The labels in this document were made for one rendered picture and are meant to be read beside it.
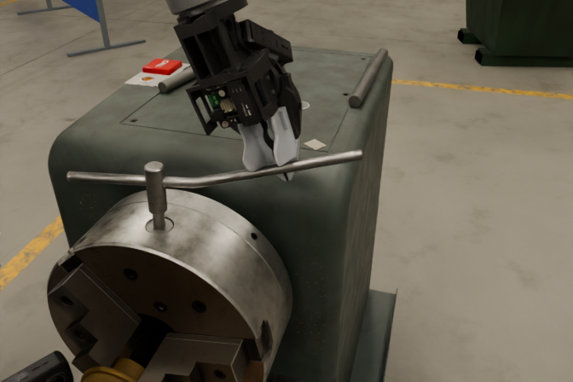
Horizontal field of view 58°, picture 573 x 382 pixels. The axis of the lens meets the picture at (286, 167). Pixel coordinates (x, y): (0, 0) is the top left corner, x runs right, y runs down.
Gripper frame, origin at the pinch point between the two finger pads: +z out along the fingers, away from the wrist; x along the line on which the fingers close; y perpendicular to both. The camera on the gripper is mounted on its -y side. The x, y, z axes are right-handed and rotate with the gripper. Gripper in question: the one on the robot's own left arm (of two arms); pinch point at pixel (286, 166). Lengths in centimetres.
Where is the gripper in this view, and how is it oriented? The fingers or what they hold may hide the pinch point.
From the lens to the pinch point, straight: 60.1
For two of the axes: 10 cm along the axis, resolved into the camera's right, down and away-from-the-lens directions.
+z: 3.5, 8.5, 3.9
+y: -2.8, 4.9, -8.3
